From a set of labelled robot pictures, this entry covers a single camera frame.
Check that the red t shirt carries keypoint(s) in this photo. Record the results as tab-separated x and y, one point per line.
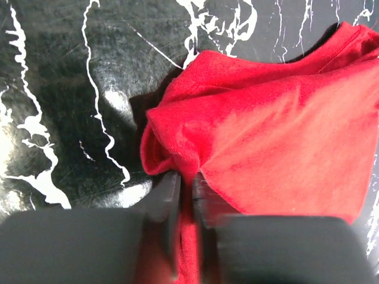
271	139

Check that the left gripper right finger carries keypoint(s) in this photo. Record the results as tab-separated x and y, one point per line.
237	248

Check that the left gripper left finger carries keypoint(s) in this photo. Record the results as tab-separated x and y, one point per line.
96	245

